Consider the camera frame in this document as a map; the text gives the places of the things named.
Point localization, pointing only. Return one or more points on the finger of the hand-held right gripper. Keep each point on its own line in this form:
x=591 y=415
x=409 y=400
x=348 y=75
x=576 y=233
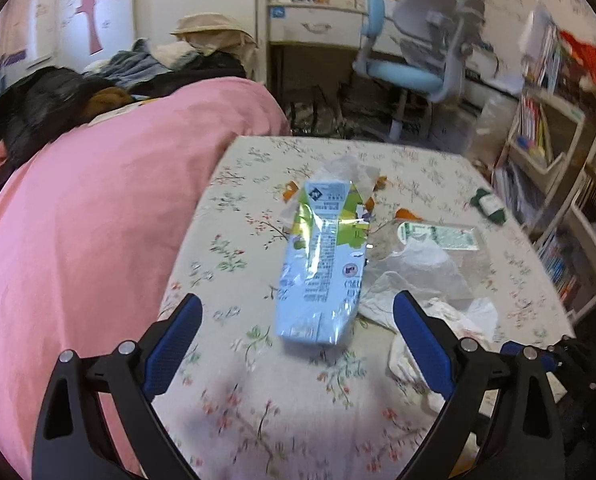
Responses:
x=578 y=360

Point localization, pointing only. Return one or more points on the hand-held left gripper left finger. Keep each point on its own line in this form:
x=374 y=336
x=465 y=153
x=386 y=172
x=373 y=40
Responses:
x=170 y=350

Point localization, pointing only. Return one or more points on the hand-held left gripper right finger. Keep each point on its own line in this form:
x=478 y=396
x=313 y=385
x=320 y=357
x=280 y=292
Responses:
x=423 y=345

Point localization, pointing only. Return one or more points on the white tissue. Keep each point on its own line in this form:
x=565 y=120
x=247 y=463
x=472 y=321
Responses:
x=478 y=315

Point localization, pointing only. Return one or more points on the translucent white plastic bag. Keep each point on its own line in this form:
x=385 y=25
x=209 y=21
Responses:
x=418 y=270

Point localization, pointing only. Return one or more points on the clear bottle with green label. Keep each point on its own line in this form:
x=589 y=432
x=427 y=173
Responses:
x=438 y=235

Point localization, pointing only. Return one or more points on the light blue green drink carton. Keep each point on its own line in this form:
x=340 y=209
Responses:
x=318 y=270

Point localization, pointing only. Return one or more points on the orange peel piece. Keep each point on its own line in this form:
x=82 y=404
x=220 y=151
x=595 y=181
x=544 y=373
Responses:
x=290 y=191
x=409 y=213

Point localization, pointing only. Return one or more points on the floral tablecloth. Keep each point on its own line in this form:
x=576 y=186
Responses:
x=258 y=240

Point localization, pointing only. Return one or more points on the pink blanket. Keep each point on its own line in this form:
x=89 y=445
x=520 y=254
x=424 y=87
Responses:
x=103 y=220

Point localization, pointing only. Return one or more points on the small green white object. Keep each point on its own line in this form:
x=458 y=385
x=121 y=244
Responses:
x=488 y=205

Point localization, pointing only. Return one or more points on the orange brown wrapper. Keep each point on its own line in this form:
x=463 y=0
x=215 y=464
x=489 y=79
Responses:
x=378 y=182

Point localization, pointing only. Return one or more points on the clear wrapper with orange bits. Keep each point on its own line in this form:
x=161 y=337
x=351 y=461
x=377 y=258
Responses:
x=350 y=167

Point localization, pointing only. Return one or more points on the white bookshelf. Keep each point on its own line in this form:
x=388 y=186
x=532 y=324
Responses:
x=553 y=160

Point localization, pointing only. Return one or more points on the clear plastic bag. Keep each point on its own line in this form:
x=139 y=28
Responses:
x=493 y=120

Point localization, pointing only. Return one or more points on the row of shelf books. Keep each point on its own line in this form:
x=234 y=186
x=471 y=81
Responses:
x=533 y=125

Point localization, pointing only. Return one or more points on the blue grey desk chair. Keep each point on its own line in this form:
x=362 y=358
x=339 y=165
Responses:
x=413 y=70

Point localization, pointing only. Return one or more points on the black jacket with brown fur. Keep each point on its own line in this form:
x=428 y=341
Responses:
x=43 y=105

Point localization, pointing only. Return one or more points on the black garment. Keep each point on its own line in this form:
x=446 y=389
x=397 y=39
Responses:
x=203 y=72

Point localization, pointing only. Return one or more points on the blue denim garment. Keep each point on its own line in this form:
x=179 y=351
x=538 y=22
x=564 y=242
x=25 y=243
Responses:
x=128 y=65

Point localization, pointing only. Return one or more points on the red orange plush toy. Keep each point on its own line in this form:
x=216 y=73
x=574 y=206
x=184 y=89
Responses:
x=595 y=62

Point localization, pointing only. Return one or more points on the beige hat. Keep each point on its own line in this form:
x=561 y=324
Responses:
x=208 y=25

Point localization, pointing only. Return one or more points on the white desk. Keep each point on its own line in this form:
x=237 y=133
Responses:
x=318 y=25

